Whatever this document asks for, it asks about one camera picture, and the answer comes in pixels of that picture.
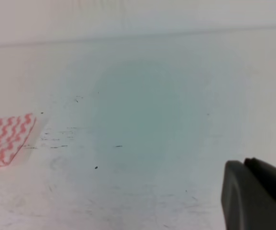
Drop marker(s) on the pink white wavy striped towel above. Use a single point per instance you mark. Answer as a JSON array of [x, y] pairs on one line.
[[14, 131]]

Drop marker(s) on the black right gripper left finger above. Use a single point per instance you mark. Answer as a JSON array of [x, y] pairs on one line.
[[245, 203]]

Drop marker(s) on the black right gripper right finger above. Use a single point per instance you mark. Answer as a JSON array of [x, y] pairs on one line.
[[264, 173]]

